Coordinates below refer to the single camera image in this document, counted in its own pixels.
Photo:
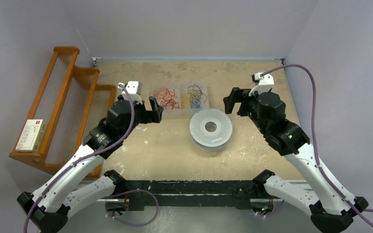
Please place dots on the orange wooden rack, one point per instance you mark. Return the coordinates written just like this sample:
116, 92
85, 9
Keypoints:
69, 99

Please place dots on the clear plastic compartment tray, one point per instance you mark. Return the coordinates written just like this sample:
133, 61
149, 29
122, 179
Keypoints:
179, 99

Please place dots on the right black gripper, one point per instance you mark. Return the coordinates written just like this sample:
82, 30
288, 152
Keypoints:
239, 95

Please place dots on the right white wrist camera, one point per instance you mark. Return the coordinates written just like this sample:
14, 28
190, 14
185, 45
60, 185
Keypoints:
262, 83

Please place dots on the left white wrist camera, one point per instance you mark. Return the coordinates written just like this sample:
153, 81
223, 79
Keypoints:
132, 90

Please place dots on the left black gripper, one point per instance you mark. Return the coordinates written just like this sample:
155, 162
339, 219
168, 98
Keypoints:
149, 116

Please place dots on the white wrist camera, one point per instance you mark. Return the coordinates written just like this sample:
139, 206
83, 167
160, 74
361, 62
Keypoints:
262, 83
132, 90

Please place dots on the white red cardboard box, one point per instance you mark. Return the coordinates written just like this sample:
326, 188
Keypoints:
31, 136

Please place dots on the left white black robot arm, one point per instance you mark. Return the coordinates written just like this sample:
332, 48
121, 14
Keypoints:
56, 201

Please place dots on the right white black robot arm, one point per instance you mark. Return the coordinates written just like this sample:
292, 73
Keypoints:
329, 205

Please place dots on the grey cable spool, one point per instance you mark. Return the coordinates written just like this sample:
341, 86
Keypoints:
210, 129

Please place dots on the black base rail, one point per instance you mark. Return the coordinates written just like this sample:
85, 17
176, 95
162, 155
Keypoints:
240, 194

